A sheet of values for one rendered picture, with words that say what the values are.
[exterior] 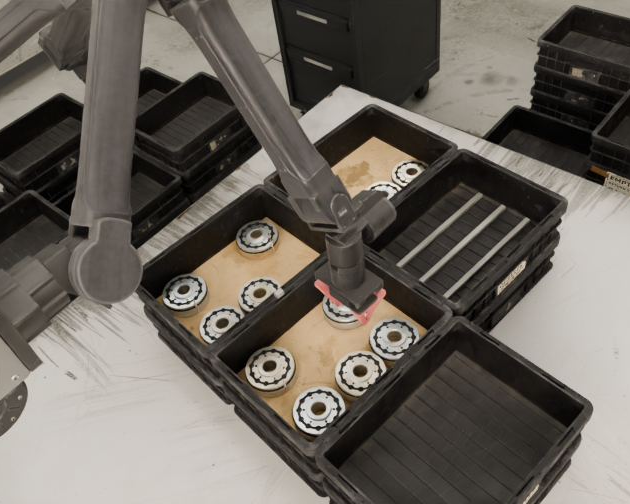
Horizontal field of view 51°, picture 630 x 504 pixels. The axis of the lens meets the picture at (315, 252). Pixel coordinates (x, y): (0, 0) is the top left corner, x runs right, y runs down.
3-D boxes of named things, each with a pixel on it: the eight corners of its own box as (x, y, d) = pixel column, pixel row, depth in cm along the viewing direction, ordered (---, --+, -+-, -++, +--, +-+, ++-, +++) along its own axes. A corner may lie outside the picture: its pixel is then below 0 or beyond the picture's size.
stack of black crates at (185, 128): (206, 240, 260) (174, 153, 227) (158, 210, 275) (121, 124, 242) (274, 182, 278) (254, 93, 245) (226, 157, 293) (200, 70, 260)
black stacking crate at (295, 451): (318, 481, 122) (310, 455, 114) (220, 386, 138) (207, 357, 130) (453, 346, 138) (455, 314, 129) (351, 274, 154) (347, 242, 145)
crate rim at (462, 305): (456, 319, 131) (457, 312, 129) (348, 246, 147) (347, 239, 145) (570, 208, 146) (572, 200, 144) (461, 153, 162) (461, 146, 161)
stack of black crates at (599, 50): (647, 129, 272) (679, 30, 238) (615, 170, 259) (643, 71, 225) (556, 99, 292) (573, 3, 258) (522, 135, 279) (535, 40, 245)
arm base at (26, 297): (-5, 337, 79) (-59, 274, 70) (51, 293, 83) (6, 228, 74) (34, 375, 75) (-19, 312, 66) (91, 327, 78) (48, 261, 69)
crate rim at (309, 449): (311, 461, 115) (309, 455, 113) (208, 362, 131) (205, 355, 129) (456, 319, 131) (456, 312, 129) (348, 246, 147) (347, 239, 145)
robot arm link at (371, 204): (292, 201, 102) (327, 202, 95) (340, 160, 107) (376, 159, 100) (326, 262, 107) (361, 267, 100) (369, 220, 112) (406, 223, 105)
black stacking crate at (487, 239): (454, 345, 138) (456, 312, 129) (352, 273, 154) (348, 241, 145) (562, 237, 153) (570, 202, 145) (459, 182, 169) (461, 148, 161)
